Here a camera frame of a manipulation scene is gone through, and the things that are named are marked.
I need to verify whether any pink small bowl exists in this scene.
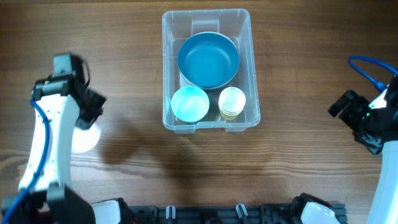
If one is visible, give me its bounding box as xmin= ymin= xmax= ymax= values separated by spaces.
xmin=72 ymin=121 xmax=101 ymax=153

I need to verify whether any mint green small bowl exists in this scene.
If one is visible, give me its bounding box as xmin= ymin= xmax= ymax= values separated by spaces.
xmin=171 ymin=86 xmax=210 ymax=114

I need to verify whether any pale cream cup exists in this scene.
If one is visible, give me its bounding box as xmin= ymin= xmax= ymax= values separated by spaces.
xmin=218 ymin=86 xmax=246 ymax=111

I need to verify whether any cream bowl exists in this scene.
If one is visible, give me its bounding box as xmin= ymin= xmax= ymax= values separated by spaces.
xmin=177 ymin=31 xmax=241 ymax=91

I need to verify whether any light blue small bowl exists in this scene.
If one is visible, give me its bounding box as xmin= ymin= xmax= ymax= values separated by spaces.
xmin=174 ymin=110 xmax=207 ymax=123

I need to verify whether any yellow cup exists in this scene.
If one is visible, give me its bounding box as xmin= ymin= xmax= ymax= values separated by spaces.
xmin=220 ymin=111 xmax=238 ymax=121

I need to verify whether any pink cup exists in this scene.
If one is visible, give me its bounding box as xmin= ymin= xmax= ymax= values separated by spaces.
xmin=220 ymin=108 xmax=242 ymax=116

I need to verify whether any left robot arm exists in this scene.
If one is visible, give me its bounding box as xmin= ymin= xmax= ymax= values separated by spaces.
xmin=1 ymin=53 xmax=106 ymax=223

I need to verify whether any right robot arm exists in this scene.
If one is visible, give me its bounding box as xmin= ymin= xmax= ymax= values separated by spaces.
xmin=328 ymin=75 xmax=397 ymax=223

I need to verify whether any clear plastic storage bin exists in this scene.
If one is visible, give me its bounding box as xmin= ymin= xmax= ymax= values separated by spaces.
xmin=162 ymin=9 xmax=261 ymax=134

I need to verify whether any right blue cable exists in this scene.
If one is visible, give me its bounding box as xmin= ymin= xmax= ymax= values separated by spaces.
xmin=347 ymin=55 xmax=398 ymax=93

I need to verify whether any blue cable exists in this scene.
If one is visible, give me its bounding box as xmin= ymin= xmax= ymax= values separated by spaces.
xmin=0 ymin=98 xmax=52 ymax=224
xmin=347 ymin=55 xmax=398 ymax=93

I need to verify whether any left blue cable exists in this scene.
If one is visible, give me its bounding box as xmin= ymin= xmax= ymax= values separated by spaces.
xmin=0 ymin=98 xmax=52 ymax=224

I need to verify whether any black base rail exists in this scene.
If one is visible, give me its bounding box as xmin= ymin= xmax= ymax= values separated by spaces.
xmin=90 ymin=198 xmax=346 ymax=224

